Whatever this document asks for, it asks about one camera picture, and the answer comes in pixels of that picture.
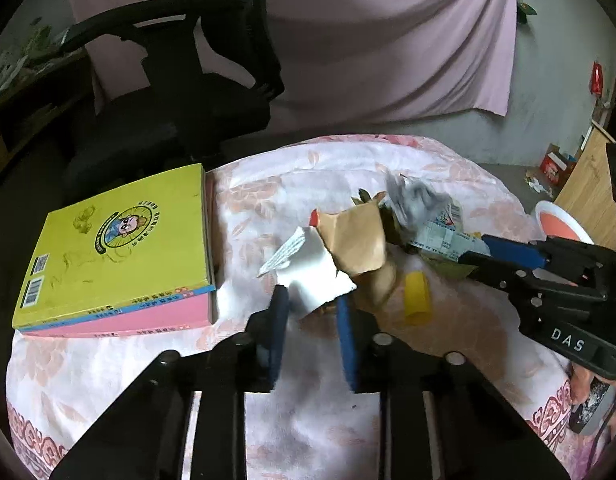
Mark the pink book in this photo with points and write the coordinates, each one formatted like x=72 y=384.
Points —
x=138 y=320

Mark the red cardboard box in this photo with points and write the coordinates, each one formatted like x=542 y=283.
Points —
x=555 y=165

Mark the brown paper envelope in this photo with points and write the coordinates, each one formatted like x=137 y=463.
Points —
x=355 y=240

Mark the pale printed packet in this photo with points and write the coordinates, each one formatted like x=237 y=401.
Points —
x=438 y=242

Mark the person's right hand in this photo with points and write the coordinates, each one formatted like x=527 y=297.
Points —
x=582 y=384

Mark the black office chair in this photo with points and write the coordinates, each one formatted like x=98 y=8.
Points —
x=188 y=90

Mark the yellow cartoon book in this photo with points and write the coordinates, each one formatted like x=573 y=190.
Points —
x=123 y=240

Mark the red white-rimmed basin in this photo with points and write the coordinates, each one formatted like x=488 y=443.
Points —
x=558 y=222

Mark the green wall ornament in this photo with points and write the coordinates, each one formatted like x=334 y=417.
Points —
x=527 y=11

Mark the white paper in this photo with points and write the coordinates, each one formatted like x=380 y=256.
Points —
x=310 y=270

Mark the wooden cabinet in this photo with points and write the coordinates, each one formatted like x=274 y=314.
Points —
x=590 y=185

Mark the grey crumpled paper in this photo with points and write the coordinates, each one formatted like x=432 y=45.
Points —
x=413 y=200

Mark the yellow plastic tube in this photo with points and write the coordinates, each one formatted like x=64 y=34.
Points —
x=418 y=297

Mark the olive crumpled wrapper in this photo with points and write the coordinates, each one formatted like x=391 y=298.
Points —
x=445 y=267

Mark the paper litter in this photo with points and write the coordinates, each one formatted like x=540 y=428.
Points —
x=538 y=182

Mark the red wall hanging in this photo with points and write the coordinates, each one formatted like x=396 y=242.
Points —
x=596 y=79

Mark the floral pink blanket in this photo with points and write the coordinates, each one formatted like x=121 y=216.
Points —
x=313 y=435

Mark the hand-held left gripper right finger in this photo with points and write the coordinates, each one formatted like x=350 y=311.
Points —
x=345 y=342

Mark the wooden side desk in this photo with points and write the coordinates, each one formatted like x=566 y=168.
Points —
x=23 y=105

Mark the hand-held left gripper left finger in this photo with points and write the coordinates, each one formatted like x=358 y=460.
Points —
x=278 y=332

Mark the pink hanging curtain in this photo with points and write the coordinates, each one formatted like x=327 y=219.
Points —
x=388 y=35

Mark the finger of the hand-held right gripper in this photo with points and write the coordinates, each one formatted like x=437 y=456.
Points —
x=493 y=267
x=513 y=250

